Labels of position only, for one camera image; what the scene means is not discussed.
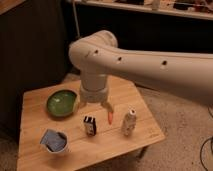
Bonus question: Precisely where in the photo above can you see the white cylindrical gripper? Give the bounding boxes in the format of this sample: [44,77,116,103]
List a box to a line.
[78,73,114,113]

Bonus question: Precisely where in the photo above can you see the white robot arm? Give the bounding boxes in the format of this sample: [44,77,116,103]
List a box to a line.
[69,30,213,107]

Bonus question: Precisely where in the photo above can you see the small black white carton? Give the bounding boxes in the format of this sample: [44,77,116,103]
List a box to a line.
[83,116,97,136]

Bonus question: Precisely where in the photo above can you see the orange carrot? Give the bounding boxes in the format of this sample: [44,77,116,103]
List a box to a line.
[108,112,113,125]

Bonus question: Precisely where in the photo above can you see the green ceramic bowl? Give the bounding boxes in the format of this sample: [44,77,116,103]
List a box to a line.
[46,89,77,117]

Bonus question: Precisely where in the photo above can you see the white ceramic bottle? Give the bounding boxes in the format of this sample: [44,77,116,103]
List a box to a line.
[121,109,137,136]

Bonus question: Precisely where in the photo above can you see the wooden table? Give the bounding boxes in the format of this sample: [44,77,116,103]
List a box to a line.
[17,77,165,171]

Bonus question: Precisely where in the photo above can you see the long wooden shelf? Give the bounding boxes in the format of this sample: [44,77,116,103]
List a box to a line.
[75,0,213,21]

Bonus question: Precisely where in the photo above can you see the black cable on floor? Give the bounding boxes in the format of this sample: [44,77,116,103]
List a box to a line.
[199,106,213,171]

